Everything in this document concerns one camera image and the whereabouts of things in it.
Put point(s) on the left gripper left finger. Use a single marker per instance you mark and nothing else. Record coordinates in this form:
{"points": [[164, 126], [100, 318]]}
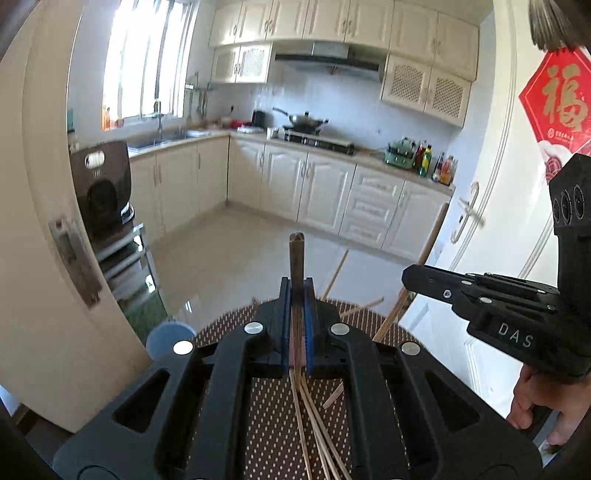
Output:
{"points": [[185, 417]]}

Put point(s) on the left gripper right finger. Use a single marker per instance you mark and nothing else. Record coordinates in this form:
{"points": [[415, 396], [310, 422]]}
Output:
{"points": [[409, 416]]}

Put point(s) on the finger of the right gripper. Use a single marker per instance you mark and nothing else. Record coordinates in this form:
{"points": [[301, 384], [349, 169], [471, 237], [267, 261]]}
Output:
{"points": [[451, 288]]}

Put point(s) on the white kitchen door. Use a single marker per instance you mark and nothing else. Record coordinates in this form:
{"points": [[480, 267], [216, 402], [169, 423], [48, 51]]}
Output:
{"points": [[510, 230]]}

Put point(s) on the kitchen window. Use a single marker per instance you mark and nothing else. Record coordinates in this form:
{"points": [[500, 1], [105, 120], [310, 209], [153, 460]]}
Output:
{"points": [[146, 61]]}

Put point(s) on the person's right hand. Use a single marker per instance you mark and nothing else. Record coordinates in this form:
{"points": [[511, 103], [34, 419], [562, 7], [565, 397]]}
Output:
{"points": [[572, 401]]}

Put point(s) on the dark sauce bottle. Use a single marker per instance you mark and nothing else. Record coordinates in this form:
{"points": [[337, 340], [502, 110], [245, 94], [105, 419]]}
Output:
{"points": [[438, 167]]}

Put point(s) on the orange sauce bottle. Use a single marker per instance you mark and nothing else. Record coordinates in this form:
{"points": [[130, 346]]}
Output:
{"points": [[446, 171]]}

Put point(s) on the cream lower cabinets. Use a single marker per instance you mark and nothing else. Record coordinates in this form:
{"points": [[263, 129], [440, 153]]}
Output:
{"points": [[357, 198]]}

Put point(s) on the cream cabinets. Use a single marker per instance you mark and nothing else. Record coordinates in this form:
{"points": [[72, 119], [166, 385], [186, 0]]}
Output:
{"points": [[424, 53], [357, 198]]}

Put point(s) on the yellow green bottle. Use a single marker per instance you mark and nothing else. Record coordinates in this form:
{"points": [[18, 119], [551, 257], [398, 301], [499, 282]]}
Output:
{"points": [[426, 161]]}

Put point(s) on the green electric cooker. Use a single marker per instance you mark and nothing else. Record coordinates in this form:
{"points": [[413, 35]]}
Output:
{"points": [[401, 154]]}

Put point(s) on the metal storage rack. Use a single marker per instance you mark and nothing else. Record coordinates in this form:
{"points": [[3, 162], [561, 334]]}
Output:
{"points": [[126, 262]]}

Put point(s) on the black gas stove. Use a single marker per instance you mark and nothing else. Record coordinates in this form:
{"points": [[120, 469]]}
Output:
{"points": [[316, 141]]}

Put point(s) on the door strike plate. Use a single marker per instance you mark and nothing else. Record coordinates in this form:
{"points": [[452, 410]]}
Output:
{"points": [[76, 260]]}

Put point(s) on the red fu door decoration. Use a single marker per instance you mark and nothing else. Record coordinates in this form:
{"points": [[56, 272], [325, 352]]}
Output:
{"points": [[556, 101]]}

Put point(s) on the black wok with lid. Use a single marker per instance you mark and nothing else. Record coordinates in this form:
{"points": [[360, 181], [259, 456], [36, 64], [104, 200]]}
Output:
{"points": [[303, 121]]}

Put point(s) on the cream upper cabinets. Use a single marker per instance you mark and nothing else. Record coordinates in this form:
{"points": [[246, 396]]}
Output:
{"points": [[424, 53]]}

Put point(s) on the range hood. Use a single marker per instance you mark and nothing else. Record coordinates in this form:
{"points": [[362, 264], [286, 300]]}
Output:
{"points": [[332, 58]]}

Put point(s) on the black electric kettle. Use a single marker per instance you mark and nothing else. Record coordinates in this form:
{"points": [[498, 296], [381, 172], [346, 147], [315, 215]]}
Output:
{"points": [[258, 119]]}

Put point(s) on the stainless steel sink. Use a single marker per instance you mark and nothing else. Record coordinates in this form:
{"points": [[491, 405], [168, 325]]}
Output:
{"points": [[149, 141]]}

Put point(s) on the red container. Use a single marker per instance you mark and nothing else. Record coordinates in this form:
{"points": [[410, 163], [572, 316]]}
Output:
{"points": [[236, 125]]}

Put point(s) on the chrome sink faucet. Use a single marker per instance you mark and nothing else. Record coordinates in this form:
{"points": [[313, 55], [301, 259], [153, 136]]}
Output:
{"points": [[159, 120]]}

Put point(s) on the silver door handle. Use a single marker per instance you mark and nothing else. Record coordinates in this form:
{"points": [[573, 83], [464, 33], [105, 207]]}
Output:
{"points": [[466, 212]]}

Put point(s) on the wall utensil rack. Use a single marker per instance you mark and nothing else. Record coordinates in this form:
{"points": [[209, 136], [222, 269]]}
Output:
{"points": [[193, 83]]}

